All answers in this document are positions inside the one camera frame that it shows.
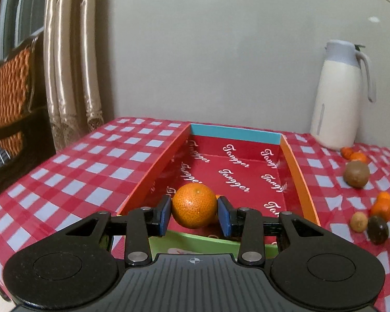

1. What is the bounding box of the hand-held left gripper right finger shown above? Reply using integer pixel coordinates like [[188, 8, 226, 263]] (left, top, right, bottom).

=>
[[217, 197, 326, 266]]

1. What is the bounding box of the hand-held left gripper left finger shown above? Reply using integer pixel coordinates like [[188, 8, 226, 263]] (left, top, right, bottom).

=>
[[65, 195, 173, 267]]

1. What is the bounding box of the large orange mandarin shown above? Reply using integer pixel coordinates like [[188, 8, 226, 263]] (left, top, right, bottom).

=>
[[172, 183, 218, 229]]

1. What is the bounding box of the small tan round fruit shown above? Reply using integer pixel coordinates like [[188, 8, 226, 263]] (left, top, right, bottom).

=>
[[350, 212, 368, 233]]

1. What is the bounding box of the red cardboard box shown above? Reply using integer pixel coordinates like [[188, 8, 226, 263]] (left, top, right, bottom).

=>
[[117, 123, 322, 244]]

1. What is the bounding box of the green cardboard piece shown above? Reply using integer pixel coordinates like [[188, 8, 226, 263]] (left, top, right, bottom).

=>
[[97, 230, 279, 260]]

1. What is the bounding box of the dark purple passion fruit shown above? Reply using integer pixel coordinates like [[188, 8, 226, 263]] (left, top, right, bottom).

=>
[[367, 215, 389, 245]]

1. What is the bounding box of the brown-green round fruit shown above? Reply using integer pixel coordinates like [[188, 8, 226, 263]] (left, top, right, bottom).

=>
[[343, 161, 370, 188]]

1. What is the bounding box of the red checkered tablecloth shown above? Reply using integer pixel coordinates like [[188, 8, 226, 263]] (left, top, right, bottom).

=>
[[0, 115, 390, 312]]

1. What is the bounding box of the white thermos jug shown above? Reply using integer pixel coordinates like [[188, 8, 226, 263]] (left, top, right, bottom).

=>
[[310, 40, 377, 151]]

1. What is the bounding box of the beige curtain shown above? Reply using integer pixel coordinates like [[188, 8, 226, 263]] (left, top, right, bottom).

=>
[[44, 0, 106, 153]]

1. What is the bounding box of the wooden wicker chair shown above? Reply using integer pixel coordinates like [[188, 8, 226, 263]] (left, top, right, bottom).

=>
[[0, 35, 57, 202]]

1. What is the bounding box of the window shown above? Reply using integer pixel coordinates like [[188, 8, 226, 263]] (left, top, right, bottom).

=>
[[0, 0, 50, 63]]

